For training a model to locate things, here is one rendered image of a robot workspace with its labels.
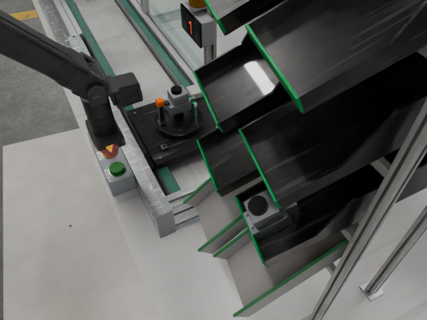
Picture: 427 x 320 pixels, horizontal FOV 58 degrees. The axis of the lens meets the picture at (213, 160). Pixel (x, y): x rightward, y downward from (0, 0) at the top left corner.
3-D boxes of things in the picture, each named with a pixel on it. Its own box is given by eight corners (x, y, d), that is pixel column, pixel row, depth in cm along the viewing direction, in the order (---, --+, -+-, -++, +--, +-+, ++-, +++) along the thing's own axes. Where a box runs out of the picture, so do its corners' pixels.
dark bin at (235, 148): (221, 197, 69) (203, 178, 63) (201, 146, 77) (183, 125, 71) (366, 119, 65) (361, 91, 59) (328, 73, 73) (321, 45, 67)
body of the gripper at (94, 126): (112, 117, 96) (105, 93, 90) (126, 143, 90) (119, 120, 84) (86, 126, 94) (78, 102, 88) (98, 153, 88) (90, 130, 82)
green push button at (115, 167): (113, 180, 101) (111, 174, 100) (108, 169, 103) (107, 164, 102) (128, 174, 102) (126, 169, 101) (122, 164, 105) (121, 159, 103)
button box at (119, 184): (113, 197, 104) (108, 183, 99) (91, 146, 116) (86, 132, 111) (138, 188, 106) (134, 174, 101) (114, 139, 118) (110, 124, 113)
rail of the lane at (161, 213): (160, 238, 100) (155, 215, 92) (74, 60, 152) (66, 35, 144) (179, 230, 102) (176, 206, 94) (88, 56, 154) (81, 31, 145)
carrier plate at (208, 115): (157, 170, 103) (155, 164, 102) (127, 115, 117) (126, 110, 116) (235, 140, 111) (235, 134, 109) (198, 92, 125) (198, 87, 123)
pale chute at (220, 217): (212, 254, 83) (197, 251, 80) (196, 206, 91) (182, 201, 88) (314, 175, 72) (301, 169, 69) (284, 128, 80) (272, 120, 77)
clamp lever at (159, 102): (159, 124, 108) (157, 103, 102) (157, 119, 109) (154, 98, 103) (171, 120, 109) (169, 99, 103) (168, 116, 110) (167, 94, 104)
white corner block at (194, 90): (192, 105, 121) (191, 94, 118) (185, 96, 123) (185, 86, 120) (205, 100, 122) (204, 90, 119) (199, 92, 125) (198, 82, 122)
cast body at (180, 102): (170, 116, 106) (168, 96, 101) (164, 106, 109) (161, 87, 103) (198, 106, 109) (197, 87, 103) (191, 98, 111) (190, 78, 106)
